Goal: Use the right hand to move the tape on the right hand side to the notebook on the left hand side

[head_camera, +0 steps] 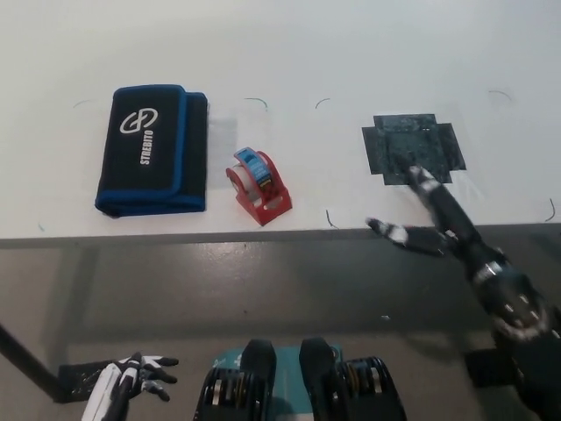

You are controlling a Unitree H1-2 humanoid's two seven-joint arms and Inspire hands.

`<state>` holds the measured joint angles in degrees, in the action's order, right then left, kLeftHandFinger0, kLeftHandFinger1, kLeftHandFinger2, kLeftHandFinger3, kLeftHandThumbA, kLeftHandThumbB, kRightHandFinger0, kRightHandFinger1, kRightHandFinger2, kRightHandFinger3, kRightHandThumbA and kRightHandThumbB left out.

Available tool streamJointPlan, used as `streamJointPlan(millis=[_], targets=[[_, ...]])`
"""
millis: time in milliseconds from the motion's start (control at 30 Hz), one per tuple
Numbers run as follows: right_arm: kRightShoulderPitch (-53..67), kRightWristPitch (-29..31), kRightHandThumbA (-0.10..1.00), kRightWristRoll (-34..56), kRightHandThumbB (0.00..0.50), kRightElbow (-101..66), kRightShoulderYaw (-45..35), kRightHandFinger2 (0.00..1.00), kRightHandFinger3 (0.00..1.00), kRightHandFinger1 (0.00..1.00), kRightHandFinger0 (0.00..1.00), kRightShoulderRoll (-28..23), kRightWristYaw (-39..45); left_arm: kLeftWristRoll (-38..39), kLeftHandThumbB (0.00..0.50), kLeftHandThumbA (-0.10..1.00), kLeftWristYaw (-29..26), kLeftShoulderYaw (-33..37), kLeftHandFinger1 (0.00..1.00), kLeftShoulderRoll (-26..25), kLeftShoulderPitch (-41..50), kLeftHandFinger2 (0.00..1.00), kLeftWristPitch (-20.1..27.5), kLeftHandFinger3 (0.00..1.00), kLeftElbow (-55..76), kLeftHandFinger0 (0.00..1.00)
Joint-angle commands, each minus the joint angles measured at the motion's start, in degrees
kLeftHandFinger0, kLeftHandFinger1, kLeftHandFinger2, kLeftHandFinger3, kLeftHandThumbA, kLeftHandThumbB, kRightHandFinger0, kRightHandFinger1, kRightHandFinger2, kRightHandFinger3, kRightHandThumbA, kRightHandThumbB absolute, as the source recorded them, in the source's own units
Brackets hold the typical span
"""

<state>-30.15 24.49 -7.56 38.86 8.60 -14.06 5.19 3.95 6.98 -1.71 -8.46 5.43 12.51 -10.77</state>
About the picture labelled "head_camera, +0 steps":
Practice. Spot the red tape dispenser blue label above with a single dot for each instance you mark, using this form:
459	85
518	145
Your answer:
267	199

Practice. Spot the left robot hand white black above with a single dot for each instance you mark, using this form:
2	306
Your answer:
109	390

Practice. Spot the black blue-trimmed fabric pouch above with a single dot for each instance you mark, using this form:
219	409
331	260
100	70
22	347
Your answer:
151	153

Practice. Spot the robot body block black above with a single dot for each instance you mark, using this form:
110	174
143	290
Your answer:
320	377
258	373

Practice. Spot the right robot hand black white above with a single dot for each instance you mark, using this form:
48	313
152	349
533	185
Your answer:
469	250

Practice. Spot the black tape patch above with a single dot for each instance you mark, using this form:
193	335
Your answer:
394	136

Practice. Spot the left robot body block black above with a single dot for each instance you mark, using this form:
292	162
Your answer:
258	373

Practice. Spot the right robot body block black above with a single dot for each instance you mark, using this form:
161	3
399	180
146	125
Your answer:
320	377

